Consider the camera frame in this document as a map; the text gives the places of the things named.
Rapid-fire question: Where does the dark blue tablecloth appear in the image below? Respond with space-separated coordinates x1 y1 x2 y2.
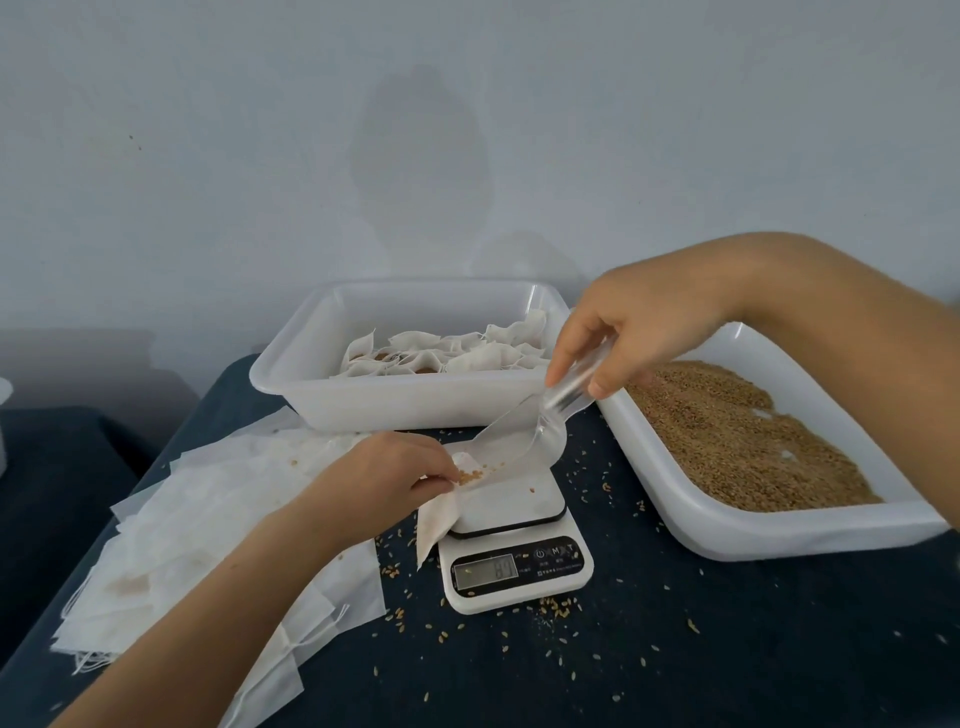
0 405 159 669
0 352 960 728

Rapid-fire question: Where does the pile of white bags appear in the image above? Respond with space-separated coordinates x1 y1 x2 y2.
52 405 437 728

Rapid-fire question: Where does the clear plastic scoop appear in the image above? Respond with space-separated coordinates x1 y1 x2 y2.
468 337 617 479

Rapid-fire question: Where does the person's left hand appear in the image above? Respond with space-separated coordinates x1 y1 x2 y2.
292 432 471 557

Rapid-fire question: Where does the brown grain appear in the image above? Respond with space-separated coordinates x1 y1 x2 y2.
622 360 884 513

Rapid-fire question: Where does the person's right forearm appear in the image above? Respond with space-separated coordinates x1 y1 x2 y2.
727 231 960 530

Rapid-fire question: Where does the white plastic tub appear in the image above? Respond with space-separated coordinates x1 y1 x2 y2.
249 279 575 435

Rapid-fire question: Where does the white mesh bag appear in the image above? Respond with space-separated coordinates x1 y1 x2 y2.
414 450 489 569

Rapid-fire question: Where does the white tray of grain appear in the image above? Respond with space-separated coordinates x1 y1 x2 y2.
597 319 950 563

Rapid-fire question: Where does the white digital kitchen scale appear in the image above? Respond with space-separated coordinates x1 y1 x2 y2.
435 465 596 617

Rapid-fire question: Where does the person's left forearm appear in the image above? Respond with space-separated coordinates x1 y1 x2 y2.
52 513 354 728

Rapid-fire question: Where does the person's right hand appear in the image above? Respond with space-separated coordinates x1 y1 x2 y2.
544 247 762 401

